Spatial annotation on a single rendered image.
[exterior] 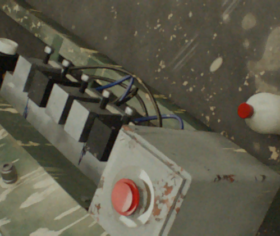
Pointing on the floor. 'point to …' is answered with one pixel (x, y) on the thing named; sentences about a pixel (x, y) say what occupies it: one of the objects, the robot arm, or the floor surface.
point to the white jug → (270, 114)
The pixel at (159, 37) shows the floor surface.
